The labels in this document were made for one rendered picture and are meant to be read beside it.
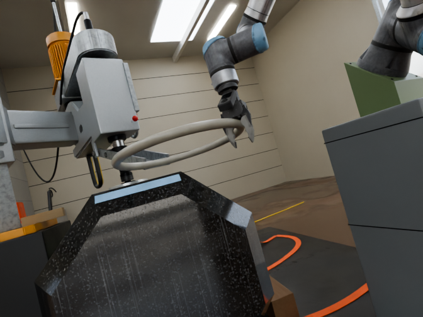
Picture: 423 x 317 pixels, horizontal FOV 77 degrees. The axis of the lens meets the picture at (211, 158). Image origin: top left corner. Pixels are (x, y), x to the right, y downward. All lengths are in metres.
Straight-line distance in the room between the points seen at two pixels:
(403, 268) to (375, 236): 0.13
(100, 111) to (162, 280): 0.91
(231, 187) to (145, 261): 6.21
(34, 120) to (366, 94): 1.85
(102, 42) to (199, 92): 5.83
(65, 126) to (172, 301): 1.45
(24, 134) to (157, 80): 5.43
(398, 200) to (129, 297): 0.98
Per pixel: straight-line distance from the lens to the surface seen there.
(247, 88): 8.09
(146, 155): 1.39
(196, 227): 1.00
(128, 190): 1.04
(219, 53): 0.96
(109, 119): 1.52
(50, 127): 2.06
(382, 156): 1.13
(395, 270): 1.29
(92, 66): 1.62
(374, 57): 1.25
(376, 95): 1.22
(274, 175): 7.87
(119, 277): 1.02
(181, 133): 0.75
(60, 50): 2.42
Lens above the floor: 0.79
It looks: 3 degrees up
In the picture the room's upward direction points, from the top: 15 degrees counter-clockwise
